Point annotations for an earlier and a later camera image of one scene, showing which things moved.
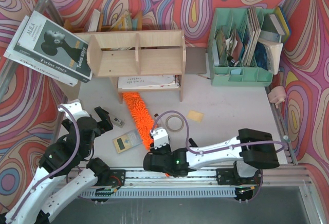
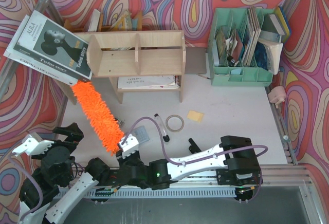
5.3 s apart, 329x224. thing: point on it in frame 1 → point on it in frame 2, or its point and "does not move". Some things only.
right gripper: (159, 151) → (126, 159)
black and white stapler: (117, 122) does not move
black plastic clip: (193, 144) does not move
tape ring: (173, 115) does not move
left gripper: (103, 119) → (59, 143)
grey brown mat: (195, 60) does not move
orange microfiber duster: (141, 117) → (109, 130)
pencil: (204, 76) does not move
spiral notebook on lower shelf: (149, 82) does not move
